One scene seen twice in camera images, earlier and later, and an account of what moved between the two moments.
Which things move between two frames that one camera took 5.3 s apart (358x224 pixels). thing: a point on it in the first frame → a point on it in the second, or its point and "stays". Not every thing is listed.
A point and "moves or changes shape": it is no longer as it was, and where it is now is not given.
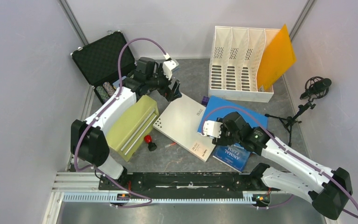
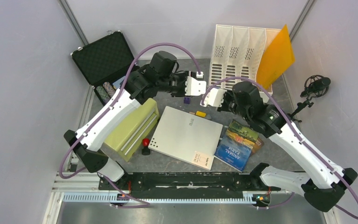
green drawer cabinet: x=131 y=128 stays
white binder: x=179 y=122 moves or changes shape
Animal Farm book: x=235 y=156 stays
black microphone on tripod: x=316 y=87 stays
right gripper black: x=221 y=141 → x=226 y=95
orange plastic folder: x=278 y=58 stays
